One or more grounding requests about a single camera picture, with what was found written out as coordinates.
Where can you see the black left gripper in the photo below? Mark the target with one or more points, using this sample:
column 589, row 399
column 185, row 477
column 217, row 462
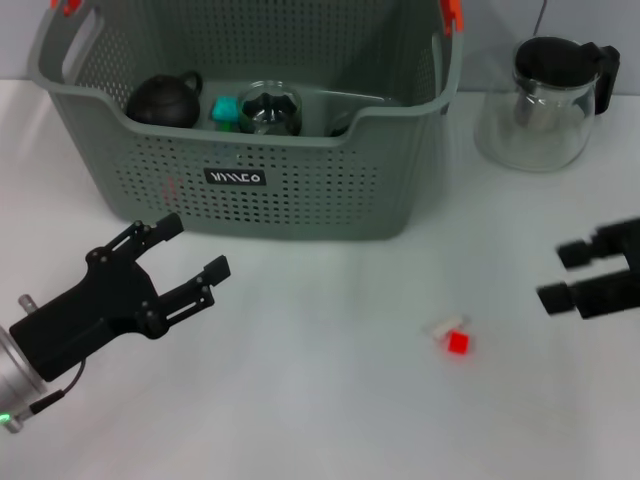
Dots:
column 90, row 315

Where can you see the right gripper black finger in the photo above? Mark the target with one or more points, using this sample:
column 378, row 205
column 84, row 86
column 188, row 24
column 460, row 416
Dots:
column 600, row 297
column 575, row 255

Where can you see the green sloped toy brick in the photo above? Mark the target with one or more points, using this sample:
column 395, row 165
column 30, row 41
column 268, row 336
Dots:
column 227, row 126

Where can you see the teal square toy brick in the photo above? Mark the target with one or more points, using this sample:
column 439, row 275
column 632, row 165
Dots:
column 225, row 107

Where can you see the white toy brick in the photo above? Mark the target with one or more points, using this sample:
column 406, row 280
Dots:
column 440, row 327

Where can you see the grey perforated plastic storage bin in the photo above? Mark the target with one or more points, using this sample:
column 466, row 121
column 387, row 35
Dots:
column 325, row 195

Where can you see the glass teapot with black lid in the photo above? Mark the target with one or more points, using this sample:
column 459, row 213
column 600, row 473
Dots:
column 535, row 142

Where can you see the small red toy brick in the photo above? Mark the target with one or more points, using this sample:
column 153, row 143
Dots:
column 457, row 342

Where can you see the black ceramic teapot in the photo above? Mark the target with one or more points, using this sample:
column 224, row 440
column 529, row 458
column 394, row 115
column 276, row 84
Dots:
column 160, row 102

